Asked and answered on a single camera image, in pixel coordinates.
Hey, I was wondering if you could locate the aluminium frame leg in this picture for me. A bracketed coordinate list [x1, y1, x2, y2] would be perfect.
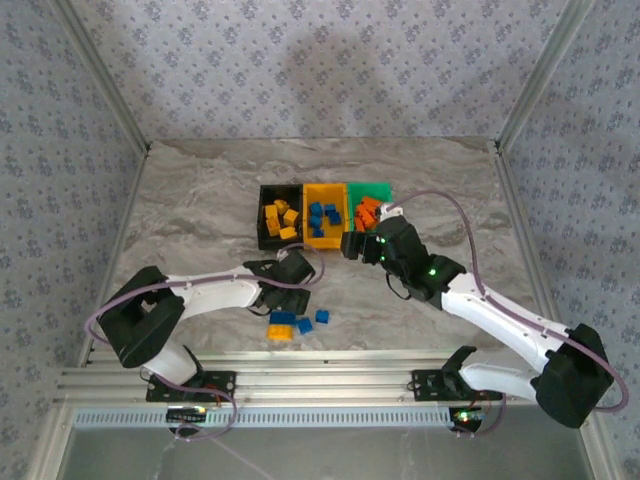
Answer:
[27, 402, 76, 480]
[572, 403, 621, 480]

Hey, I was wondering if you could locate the yellow plastic bin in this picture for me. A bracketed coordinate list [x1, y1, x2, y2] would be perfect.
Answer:
[302, 182, 351, 251]

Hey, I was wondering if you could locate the black plastic bin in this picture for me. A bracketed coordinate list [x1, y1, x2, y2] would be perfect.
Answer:
[256, 183, 306, 251]

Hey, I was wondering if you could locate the grey slotted cable duct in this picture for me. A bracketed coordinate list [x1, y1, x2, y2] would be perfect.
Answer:
[73, 405, 456, 430]

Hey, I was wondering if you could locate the aluminium table side rail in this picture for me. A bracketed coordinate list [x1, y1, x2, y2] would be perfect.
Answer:
[77, 142, 154, 369]
[492, 140, 574, 364]

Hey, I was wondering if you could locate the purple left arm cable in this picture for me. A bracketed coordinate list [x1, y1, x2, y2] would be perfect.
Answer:
[87, 243, 326, 444]

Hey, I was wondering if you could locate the aluminium base rail beam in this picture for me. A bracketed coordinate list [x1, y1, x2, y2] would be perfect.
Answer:
[52, 349, 600, 407]

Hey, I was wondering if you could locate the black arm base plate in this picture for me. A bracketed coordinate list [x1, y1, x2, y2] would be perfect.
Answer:
[410, 369, 504, 401]
[144, 370, 237, 404]

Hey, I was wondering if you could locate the aluminium frame upright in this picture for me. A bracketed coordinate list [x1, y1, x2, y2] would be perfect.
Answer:
[492, 0, 599, 151]
[49, 0, 154, 154]

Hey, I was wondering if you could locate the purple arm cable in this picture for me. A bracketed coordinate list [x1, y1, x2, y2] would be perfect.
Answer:
[389, 189, 630, 441]
[87, 243, 326, 444]

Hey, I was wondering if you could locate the small circuit board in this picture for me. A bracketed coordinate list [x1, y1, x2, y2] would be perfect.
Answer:
[449, 407, 489, 426]
[166, 407, 209, 424]

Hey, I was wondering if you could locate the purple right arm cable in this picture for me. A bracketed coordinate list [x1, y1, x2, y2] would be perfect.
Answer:
[389, 189, 630, 441]

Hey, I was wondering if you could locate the green plastic bin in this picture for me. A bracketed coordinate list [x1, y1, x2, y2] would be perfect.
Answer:
[346, 181, 396, 236]

